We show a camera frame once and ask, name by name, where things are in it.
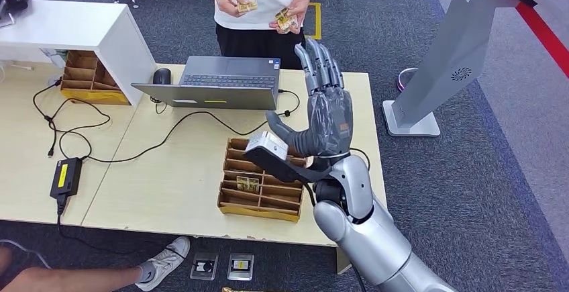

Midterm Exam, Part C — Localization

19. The person's left hand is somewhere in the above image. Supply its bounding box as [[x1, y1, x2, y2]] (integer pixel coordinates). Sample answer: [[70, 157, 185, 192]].
[[268, 0, 310, 35]]

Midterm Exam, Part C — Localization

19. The black computer mouse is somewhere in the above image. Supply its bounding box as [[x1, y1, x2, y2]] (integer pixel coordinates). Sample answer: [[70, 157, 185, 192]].
[[152, 67, 172, 85]]

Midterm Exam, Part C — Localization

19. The red barrier belt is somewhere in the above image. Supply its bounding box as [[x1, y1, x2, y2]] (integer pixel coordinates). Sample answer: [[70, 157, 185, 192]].
[[515, 3, 569, 82]]

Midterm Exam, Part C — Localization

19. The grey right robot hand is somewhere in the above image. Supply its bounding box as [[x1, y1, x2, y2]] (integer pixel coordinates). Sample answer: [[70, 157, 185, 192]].
[[266, 38, 354, 158]]

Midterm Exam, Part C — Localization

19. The black laptop power cable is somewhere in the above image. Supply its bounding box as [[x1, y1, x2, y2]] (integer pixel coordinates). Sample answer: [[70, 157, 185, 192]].
[[58, 89, 301, 164]]

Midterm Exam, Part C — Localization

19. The purple rimmed round object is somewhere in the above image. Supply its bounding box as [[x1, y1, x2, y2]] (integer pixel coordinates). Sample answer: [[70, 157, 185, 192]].
[[397, 67, 419, 93]]

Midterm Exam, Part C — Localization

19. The black power adapter yellow label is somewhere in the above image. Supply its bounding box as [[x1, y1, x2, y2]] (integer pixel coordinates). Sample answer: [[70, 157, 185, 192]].
[[50, 156, 84, 199]]

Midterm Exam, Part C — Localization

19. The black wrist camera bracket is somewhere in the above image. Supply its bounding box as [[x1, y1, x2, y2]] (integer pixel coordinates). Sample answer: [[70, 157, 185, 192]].
[[255, 147, 352, 184]]

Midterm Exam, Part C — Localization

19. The grey kiosk stand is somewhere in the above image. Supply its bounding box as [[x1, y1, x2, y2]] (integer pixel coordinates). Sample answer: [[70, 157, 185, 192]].
[[382, 0, 537, 138]]

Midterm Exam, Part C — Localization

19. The thin white desk cable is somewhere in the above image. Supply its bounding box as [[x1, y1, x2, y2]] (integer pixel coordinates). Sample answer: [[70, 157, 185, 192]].
[[0, 60, 36, 87]]

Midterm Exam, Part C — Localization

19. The black USB cable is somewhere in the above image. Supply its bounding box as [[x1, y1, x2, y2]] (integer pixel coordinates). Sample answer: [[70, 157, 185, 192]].
[[32, 79, 66, 158]]

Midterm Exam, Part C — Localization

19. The light wood desk leg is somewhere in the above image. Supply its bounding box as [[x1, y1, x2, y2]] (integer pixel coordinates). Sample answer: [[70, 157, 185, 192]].
[[336, 247, 352, 275]]

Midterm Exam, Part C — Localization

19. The white desk shelf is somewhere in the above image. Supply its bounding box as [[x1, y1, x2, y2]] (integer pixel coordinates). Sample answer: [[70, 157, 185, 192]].
[[0, 0, 158, 106]]

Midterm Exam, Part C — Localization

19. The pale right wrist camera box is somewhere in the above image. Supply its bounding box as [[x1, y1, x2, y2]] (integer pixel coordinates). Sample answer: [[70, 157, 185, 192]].
[[245, 130, 290, 162]]

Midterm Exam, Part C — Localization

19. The metal floor socket box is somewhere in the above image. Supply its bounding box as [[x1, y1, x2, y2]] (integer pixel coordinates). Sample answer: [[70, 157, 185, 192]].
[[189, 252, 219, 281], [226, 254, 255, 282]]

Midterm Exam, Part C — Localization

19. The onlooker person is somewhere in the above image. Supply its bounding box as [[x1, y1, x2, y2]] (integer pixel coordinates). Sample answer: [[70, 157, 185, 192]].
[[0, 236, 191, 292]]

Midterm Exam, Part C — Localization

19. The cardboard card organizer tray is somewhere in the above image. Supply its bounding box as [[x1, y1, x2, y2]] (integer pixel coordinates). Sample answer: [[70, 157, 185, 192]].
[[217, 137, 312, 224], [60, 50, 131, 106]]

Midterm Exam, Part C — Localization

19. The gold key card stack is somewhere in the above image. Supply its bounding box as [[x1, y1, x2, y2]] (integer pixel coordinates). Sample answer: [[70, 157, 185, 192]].
[[274, 7, 299, 32]]

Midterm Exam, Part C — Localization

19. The black adapter mains cable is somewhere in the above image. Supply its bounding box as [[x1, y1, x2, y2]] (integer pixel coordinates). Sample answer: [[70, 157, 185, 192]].
[[56, 194, 188, 255]]

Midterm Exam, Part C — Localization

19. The black mouse cable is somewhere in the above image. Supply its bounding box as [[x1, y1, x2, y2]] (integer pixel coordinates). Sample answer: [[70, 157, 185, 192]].
[[149, 97, 168, 115]]

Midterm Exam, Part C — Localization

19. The white floor cable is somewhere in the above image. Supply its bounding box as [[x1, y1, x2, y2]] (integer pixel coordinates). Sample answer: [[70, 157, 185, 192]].
[[0, 238, 53, 271]]

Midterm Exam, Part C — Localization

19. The grey laptop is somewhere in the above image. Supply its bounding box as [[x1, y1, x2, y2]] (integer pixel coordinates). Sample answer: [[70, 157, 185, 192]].
[[131, 56, 282, 111]]

